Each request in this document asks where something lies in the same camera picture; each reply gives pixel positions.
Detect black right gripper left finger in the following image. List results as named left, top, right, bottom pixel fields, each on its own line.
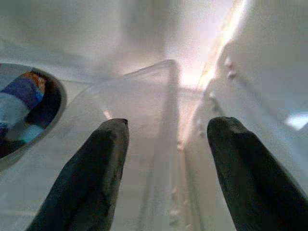
left=26, top=117, right=130, bottom=231

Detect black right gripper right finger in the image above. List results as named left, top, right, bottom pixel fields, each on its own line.
left=206, top=116, right=308, bottom=231

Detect blue white packet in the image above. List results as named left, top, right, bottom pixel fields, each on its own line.
left=0, top=71, right=49, bottom=145

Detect round steel bowl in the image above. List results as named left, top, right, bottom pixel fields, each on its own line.
left=0, top=63, right=68, bottom=170

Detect white fridge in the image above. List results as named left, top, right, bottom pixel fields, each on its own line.
left=0, top=0, right=308, bottom=231

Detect clear plastic fridge bin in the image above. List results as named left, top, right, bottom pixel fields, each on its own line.
left=64, top=59, right=181, bottom=231

